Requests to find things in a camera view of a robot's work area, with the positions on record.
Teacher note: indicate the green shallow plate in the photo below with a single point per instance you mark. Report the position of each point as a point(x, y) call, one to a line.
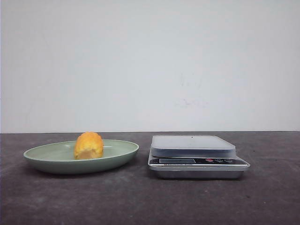
point(59, 158)

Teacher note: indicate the yellow corn cob piece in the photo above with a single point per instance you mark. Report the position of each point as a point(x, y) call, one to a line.
point(89, 145)

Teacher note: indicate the silver digital kitchen scale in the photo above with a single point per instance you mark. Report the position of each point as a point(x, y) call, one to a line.
point(195, 157)

